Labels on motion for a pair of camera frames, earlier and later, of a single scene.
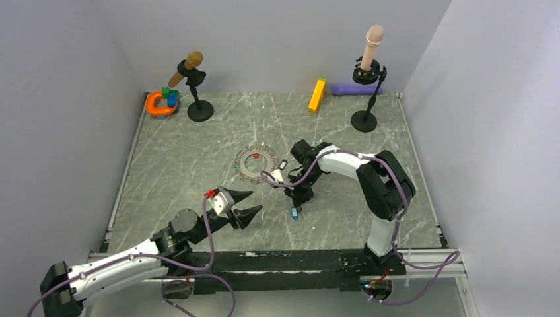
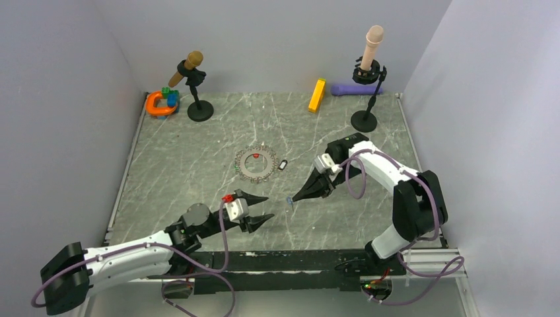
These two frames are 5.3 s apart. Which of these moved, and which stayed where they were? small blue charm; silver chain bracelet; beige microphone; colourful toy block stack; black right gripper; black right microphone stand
Moved: small blue charm; black right gripper
Stayed: beige microphone; black right microphone stand; silver chain bracelet; colourful toy block stack
